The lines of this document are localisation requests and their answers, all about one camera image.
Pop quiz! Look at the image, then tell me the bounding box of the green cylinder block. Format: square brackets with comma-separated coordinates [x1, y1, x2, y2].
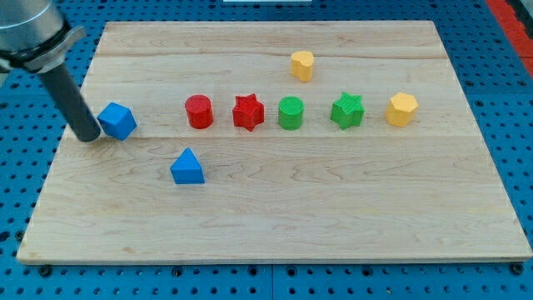
[278, 96, 305, 130]

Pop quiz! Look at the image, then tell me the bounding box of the red cylinder block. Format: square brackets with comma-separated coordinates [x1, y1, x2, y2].
[185, 94, 213, 129]

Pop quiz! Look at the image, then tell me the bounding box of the yellow hexagon block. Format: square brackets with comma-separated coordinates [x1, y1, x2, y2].
[385, 92, 419, 128]

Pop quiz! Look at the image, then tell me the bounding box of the yellow heart block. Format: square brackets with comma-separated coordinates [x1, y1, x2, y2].
[290, 51, 314, 83]

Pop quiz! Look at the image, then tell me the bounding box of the wooden board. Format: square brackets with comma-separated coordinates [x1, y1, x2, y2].
[17, 21, 532, 265]

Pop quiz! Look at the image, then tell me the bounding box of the red star block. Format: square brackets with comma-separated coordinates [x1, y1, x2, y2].
[232, 93, 265, 132]

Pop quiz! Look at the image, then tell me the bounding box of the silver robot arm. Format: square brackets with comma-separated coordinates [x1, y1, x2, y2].
[1, 0, 101, 142]

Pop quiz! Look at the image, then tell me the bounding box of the green star block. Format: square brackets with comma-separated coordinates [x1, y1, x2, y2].
[330, 92, 365, 130]

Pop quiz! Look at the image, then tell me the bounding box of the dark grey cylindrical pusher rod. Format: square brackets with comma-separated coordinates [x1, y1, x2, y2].
[37, 63, 101, 142]

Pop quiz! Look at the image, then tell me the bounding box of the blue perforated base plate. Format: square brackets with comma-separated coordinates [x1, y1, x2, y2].
[1, 0, 532, 299]

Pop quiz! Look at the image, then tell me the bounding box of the blue cube block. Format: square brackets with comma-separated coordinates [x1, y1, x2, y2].
[97, 102, 137, 141]

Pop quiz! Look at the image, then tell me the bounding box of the blue triangle block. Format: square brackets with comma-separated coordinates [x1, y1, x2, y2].
[170, 147, 205, 184]

